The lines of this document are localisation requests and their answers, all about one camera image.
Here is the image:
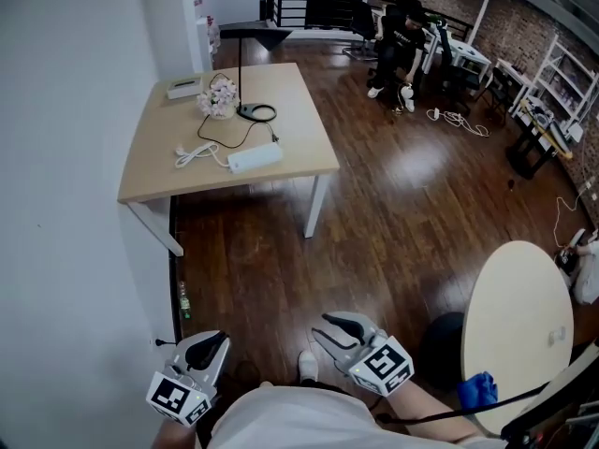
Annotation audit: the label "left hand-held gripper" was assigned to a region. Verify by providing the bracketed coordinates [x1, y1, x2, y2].
[146, 329, 232, 427]

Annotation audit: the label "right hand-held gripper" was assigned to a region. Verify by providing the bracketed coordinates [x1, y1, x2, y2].
[311, 311, 415, 398]

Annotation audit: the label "black desk lamp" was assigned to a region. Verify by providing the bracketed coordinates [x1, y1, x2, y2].
[219, 24, 294, 123]

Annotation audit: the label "person's left forearm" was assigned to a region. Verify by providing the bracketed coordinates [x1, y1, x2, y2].
[156, 417, 208, 449]

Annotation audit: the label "person's right forearm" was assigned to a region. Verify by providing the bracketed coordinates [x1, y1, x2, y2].
[387, 378, 484, 444]

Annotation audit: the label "person's white shoe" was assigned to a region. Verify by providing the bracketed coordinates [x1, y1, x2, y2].
[298, 349, 320, 384]

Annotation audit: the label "green bottle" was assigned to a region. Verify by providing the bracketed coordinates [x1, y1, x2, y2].
[177, 280, 194, 321]

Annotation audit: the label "person's white shirt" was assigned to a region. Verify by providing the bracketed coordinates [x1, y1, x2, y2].
[207, 383, 509, 449]

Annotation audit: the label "white table leg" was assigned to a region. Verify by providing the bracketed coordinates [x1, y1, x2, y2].
[303, 173, 331, 239]
[125, 200, 185, 258]

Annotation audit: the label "blue cloth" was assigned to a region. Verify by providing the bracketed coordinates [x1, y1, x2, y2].
[457, 370, 499, 412]

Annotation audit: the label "round wooden table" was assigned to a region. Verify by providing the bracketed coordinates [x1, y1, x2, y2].
[460, 239, 575, 435]

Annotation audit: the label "pink potted flowers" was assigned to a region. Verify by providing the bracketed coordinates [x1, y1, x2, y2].
[196, 78, 241, 122]

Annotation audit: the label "black metal stand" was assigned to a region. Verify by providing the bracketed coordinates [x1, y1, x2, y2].
[506, 113, 563, 181]

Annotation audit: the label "white tissue box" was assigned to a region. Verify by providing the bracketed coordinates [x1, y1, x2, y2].
[166, 76, 204, 101]

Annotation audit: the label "black office chair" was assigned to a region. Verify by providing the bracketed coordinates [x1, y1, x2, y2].
[343, 0, 381, 61]
[438, 24, 484, 103]

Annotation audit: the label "white shelving unit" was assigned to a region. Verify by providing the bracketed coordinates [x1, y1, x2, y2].
[508, 34, 599, 145]

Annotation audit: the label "black headset cable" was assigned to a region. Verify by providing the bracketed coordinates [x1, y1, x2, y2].
[375, 381, 559, 426]

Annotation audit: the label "white floor cable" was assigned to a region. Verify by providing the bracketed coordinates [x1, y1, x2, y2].
[439, 109, 491, 138]

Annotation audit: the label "long pale floor cable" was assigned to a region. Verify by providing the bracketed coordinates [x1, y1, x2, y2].
[553, 186, 592, 248]

